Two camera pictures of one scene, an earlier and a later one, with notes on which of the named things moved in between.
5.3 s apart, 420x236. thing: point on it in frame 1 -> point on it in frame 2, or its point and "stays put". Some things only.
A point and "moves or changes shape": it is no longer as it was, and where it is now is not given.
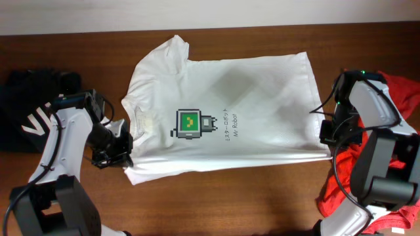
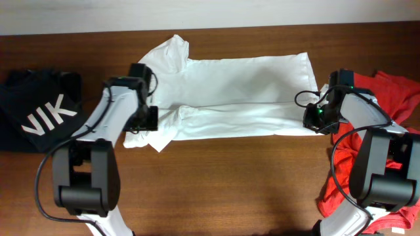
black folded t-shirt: x=25 y=99 stays put
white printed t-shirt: x=188 y=112 moves or changes shape
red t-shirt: x=339 y=187 stays put
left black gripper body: x=108 y=149 -> x=146 y=119
